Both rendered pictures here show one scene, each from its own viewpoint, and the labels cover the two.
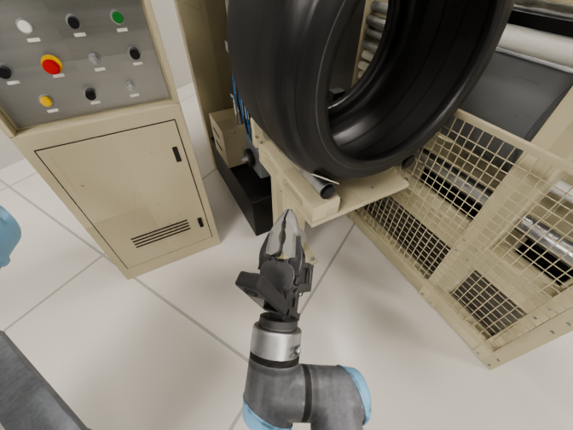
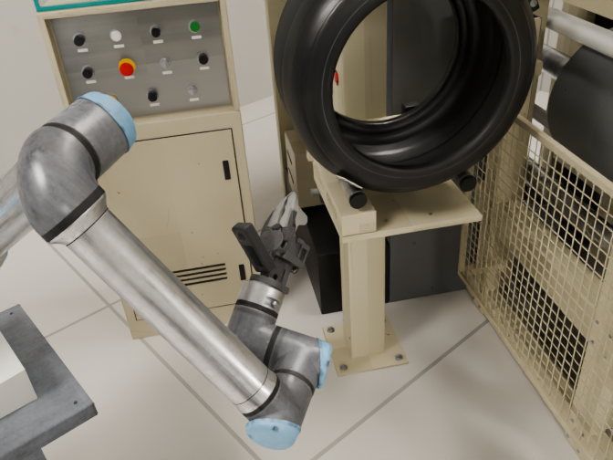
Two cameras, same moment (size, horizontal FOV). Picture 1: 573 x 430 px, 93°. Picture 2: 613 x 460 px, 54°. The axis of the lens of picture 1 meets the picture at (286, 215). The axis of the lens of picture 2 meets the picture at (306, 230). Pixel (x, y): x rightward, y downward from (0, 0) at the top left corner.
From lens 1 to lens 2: 0.85 m
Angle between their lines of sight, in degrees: 21
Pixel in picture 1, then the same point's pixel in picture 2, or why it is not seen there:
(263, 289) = (249, 233)
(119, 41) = (192, 47)
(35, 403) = (46, 361)
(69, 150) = not seen: hidden behind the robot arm
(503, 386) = not seen: outside the picture
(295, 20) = (303, 49)
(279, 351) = (256, 295)
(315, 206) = (345, 215)
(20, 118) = not seen: hidden behind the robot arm
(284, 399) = (253, 334)
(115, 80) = (179, 83)
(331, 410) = (289, 352)
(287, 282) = (275, 245)
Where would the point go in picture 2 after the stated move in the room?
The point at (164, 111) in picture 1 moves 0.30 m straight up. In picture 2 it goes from (222, 118) to (208, 26)
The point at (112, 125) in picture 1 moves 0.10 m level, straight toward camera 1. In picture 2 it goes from (164, 129) to (168, 141)
